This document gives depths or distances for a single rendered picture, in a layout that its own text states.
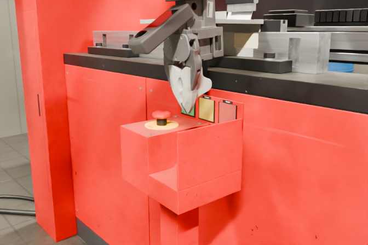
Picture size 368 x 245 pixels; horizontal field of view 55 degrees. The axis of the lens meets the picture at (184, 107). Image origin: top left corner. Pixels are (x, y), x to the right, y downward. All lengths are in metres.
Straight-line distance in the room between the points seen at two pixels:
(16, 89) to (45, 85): 2.03
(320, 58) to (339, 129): 0.22
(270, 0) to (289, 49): 0.69
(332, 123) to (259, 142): 0.18
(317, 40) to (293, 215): 0.39
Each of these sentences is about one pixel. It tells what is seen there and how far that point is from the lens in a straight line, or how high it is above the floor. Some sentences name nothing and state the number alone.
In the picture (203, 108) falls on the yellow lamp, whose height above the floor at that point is 0.81.
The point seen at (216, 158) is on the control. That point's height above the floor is 0.75.
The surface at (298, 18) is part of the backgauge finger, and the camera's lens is 1.15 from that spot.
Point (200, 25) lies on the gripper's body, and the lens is 0.64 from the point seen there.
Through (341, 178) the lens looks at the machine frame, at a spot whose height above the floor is 0.70.
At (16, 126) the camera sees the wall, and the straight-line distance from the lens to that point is 3.70.
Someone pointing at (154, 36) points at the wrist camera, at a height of 0.97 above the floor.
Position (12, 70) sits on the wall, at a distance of 3.61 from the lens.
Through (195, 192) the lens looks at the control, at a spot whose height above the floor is 0.69.
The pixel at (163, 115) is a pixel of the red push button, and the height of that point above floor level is 0.81.
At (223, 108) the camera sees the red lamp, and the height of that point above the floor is 0.82.
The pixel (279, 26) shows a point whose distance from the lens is 0.94.
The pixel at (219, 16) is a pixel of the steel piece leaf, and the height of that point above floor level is 1.01.
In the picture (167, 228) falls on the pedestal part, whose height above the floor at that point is 0.57.
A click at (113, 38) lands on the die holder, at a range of 1.50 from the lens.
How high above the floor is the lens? 0.98
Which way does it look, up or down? 12 degrees down
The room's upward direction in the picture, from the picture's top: straight up
